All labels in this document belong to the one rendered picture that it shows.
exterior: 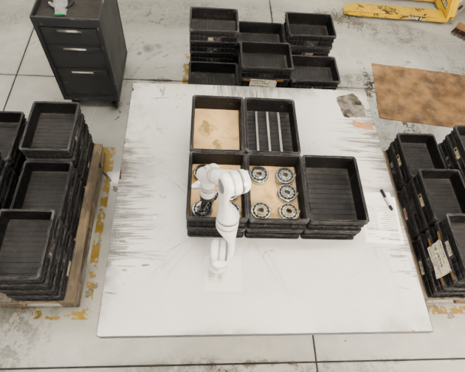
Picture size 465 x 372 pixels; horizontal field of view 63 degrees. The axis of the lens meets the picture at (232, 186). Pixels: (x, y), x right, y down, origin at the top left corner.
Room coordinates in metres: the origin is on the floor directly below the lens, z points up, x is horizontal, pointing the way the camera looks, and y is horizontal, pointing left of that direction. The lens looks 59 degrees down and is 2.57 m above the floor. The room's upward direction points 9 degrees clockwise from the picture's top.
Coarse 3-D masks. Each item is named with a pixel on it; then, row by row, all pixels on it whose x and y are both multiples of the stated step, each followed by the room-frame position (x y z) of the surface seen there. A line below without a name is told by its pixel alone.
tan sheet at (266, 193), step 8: (272, 168) 1.20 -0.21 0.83; (272, 176) 1.15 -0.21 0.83; (264, 184) 1.10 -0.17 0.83; (272, 184) 1.10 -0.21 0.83; (256, 192) 1.04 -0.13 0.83; (264, 192) 1.05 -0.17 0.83; (272, 192) 1.05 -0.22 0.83; (256, 200) 0.99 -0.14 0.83; (264, 200) 1.00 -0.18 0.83; (272, 200) 1.00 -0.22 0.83; (296, 200) 1.03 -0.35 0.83; (272, 208) 0.96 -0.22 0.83; (272, 216) 0.91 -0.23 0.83
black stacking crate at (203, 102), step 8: (200, 104) 1.56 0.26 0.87; (208, 104) 1.56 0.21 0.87; (216, 104) 1.57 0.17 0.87; (224, 104) 1.58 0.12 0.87; (232, 104) 1.58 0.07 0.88; (240, 104) 1.59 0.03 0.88; (240, 112) 1.55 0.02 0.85; (240, 120) 1.50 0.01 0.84; (240, 128) 1.45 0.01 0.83; (240, 136) 1.40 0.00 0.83; (240, 144) 1.34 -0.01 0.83
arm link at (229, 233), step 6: (216, 222) 0.65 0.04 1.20; (222, 228) 0.63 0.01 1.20; (228, 228) 0.63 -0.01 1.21; (234, 228) 0.64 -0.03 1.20; (222, 234) 0.62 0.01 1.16; (228, 234) 0.62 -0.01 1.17; (234, 234) 0.63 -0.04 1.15; (228, 240) 0.62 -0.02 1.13; (234, 240) 0.63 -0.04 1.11; (228, 246) 0.62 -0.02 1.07; (234, 246) 0.62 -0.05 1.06; (228, 252) 0.60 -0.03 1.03; (234, 252) 0.62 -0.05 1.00; (228, 258) 0.58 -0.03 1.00
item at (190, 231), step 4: (188, 228) 0.78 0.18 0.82; (192, 228) 0.78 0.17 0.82; (196, 228) 0.78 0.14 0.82; (188, 232) 0.80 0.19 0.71; (192, 232) 0.78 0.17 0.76; (196, 232) 0.79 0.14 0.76; (200, 232) 0.79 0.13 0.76; (204, 232) 0.79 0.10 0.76; (208, 232) 0.80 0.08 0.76; (212, 232) 0.80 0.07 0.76; (216, 232) 0.80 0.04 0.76; (240, 232) 0.82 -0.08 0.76; (192, 236) 0.78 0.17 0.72; (196, 236) 0.79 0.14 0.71; (200, 236) 0.79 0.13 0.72; (204, 236) 0.79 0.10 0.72; (208, 236) 0.80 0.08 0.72; (212, 236) 0.80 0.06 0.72; (216, 236) 0.80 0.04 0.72; (220, 236) 0.81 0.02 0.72; (236, 236) 0.82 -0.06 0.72; (240, 236) 0.82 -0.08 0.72
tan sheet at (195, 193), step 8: (224, 168) 1.16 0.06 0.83; (232, 168) 1.16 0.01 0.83; (192, 176) 1.07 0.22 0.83; (192, 184) 1.03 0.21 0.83; (192, 192) 0.98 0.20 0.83; (192, 200) 0.93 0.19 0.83; (216, 200) 0.95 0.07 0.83; (240, 200) 0.97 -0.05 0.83; (216, 208) 0.91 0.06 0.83; (240, 208) 0.93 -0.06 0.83; (240, 216) 0.88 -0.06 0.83
